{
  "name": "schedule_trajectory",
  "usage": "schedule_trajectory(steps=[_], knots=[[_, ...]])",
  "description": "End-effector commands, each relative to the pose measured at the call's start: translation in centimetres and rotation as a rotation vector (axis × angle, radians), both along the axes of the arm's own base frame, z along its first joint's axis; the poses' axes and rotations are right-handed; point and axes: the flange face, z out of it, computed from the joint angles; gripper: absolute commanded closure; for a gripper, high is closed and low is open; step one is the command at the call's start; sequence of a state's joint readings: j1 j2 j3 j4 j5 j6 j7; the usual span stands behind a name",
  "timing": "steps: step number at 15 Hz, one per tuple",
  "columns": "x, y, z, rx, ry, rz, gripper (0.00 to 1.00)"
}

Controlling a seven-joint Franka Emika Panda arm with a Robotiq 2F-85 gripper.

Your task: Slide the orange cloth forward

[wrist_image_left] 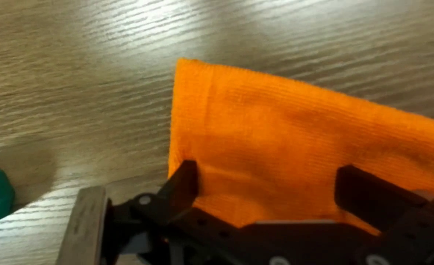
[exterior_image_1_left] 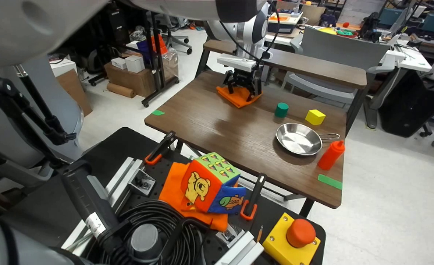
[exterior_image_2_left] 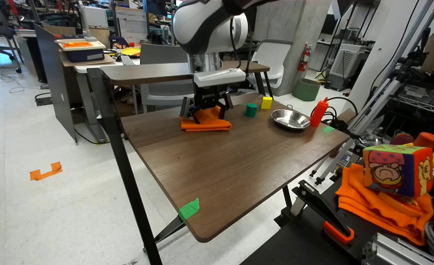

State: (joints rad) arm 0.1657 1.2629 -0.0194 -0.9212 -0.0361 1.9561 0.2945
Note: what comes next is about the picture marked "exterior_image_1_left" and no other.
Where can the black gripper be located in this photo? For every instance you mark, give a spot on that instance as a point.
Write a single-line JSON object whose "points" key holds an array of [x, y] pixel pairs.
{"points": [[244, 77]]}

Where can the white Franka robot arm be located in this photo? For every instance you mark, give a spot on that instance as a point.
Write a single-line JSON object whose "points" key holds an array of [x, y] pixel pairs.
{"points": [[40, 24]]}

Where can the silver metal pan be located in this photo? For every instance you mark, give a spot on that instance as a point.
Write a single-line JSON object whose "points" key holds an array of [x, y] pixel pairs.
{"points": [[299, 139]]}

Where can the yellow cube block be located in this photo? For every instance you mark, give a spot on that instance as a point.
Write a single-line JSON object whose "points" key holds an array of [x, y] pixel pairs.
{"points": [[315, 117]]}

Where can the green tape strip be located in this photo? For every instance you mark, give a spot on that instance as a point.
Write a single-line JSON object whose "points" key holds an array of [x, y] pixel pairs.
{"points": [[158, 113], [330, 182]]}

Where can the black metal stand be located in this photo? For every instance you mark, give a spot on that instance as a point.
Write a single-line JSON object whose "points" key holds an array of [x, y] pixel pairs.
{"points": [[156, 60]]}

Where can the large cardboard box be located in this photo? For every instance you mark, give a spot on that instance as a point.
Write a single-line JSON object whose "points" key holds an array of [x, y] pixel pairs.
{"points": [[144, 79]]}

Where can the colourful soft toy cube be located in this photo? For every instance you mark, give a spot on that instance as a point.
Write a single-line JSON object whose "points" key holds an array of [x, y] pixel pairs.
{"points": [[203, 185]]}

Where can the black orange spring clamp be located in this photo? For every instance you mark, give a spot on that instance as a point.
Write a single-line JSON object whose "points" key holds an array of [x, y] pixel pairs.
{"points": [[158, 150], [252, 201]]}

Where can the grey chair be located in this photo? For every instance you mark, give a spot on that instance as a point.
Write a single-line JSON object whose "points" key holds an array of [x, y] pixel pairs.
{"points": [[343, 52]]}

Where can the red plastic bottle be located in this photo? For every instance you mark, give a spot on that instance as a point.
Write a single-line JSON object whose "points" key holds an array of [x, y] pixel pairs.
{"points": [[330, 157]]}

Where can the cardboard tube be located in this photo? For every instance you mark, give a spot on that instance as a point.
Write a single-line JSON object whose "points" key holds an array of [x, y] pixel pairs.
{"points": [[121, 91]]}

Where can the long aluminium extrusion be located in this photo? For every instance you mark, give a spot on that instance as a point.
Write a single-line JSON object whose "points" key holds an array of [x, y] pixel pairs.
{"points": [[122, 179]]}

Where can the short aluminium extrusion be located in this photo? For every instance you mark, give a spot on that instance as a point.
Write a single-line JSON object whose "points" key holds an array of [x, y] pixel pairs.
{"points": [[240, 253]]}

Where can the yellow emergency stop box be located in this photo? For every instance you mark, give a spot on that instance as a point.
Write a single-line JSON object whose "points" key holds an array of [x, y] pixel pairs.
{"points": [[287, 248]]}

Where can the brown cardboard box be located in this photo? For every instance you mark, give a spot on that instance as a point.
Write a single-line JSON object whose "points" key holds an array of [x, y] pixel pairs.
{"points": [[74, 91]]}

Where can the black pole with white label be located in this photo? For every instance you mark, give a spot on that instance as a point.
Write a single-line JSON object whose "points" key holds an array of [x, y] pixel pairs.
{"points": [[85, 197]]}

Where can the silver metal corner bracket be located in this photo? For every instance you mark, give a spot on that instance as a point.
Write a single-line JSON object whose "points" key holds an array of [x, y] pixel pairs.
{"points": [[231, 235], [141, 183]]}

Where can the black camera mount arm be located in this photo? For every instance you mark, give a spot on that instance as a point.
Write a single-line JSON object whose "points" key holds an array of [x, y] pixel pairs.
{"points": [[25, 108]]}

